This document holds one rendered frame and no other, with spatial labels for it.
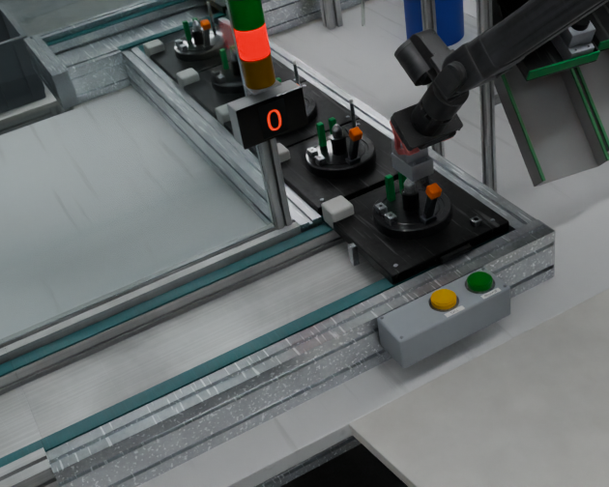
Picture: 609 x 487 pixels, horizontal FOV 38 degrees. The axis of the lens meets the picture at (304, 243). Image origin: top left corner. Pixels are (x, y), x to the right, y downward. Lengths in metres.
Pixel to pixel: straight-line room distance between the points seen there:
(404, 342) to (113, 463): 0.46
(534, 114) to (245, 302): 0.62
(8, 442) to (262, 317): 0.45
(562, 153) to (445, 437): 0.58
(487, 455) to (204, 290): 0.57
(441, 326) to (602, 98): 0.58
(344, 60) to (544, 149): 0.94
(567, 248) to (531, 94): 0.29
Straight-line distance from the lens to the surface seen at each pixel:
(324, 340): 1.38
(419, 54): 1.36
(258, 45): 1.42
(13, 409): 1.52
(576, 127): 1.69
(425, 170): 1.51
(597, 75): 1.76
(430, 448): 1.35
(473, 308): 1.42
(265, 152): 1.55
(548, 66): 1.54
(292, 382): 1.40
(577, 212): 1.79
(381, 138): 1.84
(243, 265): 1.59
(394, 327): 1.39
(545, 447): 1.35
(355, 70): 2.39
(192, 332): 1.52
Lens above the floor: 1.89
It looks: 36 degrees down
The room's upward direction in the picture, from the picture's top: 11 degrees counter-clockwise
